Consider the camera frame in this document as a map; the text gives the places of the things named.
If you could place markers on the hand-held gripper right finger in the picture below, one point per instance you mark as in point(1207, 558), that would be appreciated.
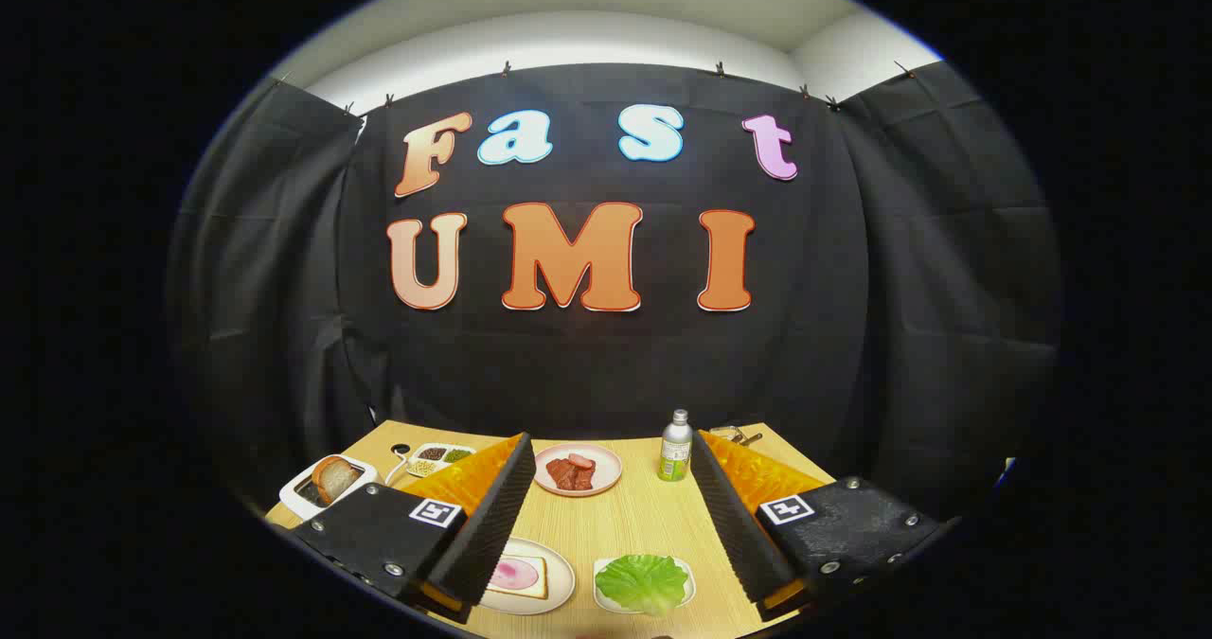
point(739, 535)

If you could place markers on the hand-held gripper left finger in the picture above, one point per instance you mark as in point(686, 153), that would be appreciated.
point(492, 535)

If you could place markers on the green lettuce leaf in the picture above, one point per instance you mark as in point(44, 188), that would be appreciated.
point(642, 582)

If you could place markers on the toasted bread slice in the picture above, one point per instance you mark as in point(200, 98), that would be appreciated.
point(333, 480)

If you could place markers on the pink ham slice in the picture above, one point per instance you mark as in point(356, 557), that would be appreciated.
point(516, 575)

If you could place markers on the white bread slice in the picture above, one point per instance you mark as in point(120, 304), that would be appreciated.
point(535, 589)

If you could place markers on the round white plate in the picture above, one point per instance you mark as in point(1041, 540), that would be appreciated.
point(561, 577)

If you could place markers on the white divided dish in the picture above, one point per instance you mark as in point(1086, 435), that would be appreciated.
point(443, 464)

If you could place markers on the brown meat slices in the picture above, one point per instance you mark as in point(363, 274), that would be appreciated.
point(566, 476)

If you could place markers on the yellow beans pile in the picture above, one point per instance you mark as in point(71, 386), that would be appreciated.
point(422, 467)

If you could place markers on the silver green bottle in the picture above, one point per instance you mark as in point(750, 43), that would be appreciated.
point(675, 454)

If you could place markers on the red sausage slice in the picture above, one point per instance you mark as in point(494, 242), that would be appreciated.
point(580, 461)

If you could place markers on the square white plate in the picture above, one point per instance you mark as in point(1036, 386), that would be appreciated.
point(602, 600)

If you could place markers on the pink plate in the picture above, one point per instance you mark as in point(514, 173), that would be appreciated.
point(606, 473)

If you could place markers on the white toaster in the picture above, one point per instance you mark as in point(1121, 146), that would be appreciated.
point(305, 493)

